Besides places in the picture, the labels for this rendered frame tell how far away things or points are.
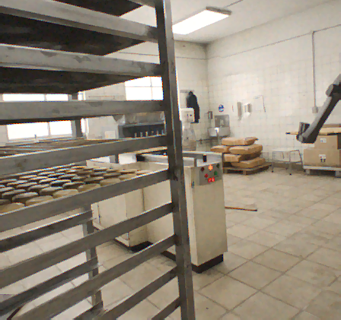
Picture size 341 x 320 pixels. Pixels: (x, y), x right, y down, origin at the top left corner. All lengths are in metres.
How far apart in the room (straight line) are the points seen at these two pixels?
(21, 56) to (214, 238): 2.09
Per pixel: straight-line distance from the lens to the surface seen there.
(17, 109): 0.55
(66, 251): 0.62
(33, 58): 0.58
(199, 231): 2.29
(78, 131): 1.10
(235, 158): 5.96
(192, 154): 2.56
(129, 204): 2.69
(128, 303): 0.77
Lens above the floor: 1.19
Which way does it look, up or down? 6 degrees down
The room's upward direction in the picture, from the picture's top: 5 degrees counter-clockwise
